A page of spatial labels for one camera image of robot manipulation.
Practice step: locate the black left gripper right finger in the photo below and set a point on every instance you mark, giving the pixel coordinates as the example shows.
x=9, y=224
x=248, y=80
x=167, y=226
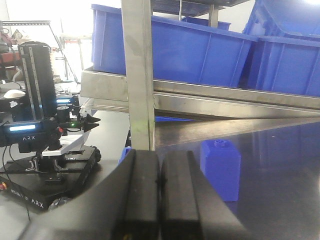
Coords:
x=191, y=208

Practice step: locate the white computer mouse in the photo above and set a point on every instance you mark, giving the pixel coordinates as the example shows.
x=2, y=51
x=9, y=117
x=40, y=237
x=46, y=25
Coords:
x=14, y=93

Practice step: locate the stainless steel shelf rack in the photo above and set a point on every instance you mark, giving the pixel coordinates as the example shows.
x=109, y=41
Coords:
x=134, y=91

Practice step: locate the blue bin tilted upper right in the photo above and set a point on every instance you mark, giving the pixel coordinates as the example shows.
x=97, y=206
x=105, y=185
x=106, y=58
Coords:
x=298, y=19

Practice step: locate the blue bin on shelf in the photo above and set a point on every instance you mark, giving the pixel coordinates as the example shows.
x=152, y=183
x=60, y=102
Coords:
x=182, y=51
x=283, y=65

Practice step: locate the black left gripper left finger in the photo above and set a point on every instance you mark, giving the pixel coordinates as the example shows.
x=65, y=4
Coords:
x=123, y=206

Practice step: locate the blue bottle-shaped part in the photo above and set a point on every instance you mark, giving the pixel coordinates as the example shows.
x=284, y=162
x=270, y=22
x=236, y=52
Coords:
x=220, y=162

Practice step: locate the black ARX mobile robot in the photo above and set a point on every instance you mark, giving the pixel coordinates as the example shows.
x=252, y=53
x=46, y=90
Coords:
x=51, y=131

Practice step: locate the blue bin left on shelf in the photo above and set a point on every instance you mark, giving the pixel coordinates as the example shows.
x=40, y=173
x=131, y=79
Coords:
x=182, y=51

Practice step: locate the blue bin right on shelf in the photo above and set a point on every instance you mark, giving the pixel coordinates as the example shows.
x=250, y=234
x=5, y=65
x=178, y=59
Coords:
x=283, y=65

